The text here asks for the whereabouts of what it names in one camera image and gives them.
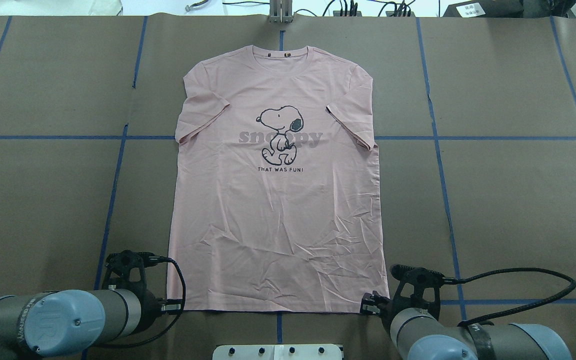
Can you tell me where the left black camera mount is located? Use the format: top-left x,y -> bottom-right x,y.
102,250 -> 154,292

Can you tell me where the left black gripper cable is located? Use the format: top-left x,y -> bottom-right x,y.
93,255 -> 187,350

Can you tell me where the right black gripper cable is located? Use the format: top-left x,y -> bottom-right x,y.
440,268 -> 576,328

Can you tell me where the black box with label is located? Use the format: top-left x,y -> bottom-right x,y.
441,0 -> 524,18

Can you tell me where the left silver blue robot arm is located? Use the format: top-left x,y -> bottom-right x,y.
0,289 -> 185,360

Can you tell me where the aluminium frame post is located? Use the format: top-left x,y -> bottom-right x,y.
268,0 -> 294,24

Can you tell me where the pink printed t-shirt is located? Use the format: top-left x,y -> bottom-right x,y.
169,45 -> 389,313

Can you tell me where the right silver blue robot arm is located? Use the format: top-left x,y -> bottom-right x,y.
359,291 -> 573,360

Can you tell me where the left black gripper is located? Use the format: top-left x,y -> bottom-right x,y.
142,295 -> 186,321

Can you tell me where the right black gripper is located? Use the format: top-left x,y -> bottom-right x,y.
359,292 -> 396,326

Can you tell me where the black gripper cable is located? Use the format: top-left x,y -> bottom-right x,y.
93,255 -> 187,350
440,268 -> 576,328

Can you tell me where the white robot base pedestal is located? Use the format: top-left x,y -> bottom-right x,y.
212,343 -> 345,360

